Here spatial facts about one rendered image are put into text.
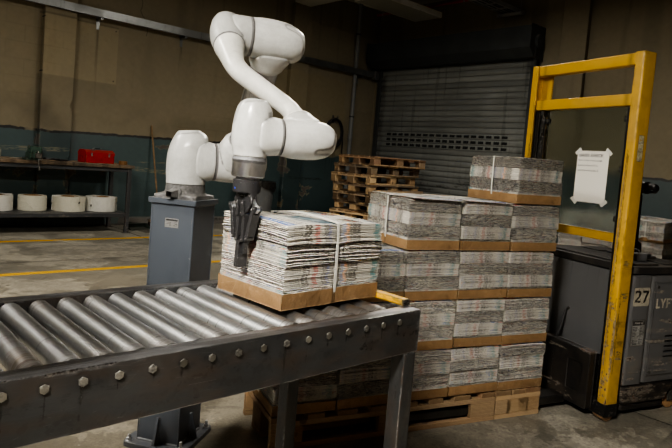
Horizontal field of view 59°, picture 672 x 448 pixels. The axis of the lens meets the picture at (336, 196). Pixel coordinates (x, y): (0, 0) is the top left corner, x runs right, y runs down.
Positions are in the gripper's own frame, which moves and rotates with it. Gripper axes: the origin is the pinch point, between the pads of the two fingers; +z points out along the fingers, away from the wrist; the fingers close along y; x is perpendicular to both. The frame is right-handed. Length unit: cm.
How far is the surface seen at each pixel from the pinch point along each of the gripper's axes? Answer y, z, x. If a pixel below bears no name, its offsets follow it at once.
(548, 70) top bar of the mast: 43, -92, -230
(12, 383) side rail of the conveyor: -28, 15, 62
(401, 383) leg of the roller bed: -29, 33, -38
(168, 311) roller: 0.8, 14.1, 19.4
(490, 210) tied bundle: 21, -12, -151
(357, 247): -14.2, -3.3, -29.9
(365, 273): -13.1, 4.7, -35.3
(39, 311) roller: 13.9, 14.8, 45.6
